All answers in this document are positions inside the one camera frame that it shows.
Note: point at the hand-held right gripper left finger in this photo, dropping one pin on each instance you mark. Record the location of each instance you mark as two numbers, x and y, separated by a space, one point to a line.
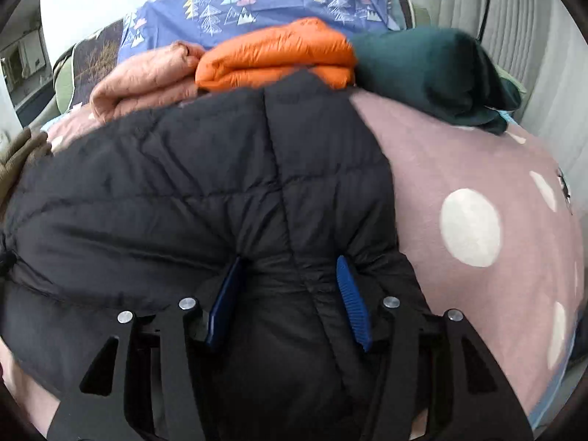
225 305

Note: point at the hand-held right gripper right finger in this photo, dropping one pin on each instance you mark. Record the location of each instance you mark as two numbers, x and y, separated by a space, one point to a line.
351 305

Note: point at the black puffer jacket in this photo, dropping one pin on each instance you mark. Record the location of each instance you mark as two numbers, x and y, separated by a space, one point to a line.
161 193

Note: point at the salmon pink puffer jacket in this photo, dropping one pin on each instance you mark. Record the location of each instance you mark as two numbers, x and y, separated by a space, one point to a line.
142 78

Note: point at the dark green garment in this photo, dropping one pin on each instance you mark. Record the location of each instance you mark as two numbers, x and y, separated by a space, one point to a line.
427 73

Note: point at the brown fleece garment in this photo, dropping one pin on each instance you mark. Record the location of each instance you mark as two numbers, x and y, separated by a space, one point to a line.
18 161

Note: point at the orange puffer jacket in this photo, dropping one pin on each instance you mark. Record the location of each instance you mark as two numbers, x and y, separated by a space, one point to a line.
275 50

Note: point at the green sofa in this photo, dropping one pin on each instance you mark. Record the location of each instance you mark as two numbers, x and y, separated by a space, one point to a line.
64 87

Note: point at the dark tree print blanket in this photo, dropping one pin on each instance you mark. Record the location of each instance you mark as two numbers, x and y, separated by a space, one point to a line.
99 59

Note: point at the blue tree print sheet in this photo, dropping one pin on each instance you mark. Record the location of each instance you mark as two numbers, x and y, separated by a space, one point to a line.
275 4

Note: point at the grey pleated curtain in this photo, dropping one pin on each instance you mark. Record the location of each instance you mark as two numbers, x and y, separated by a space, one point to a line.
528 55

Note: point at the black floor lamp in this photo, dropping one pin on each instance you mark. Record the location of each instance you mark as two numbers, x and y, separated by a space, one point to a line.
486 0

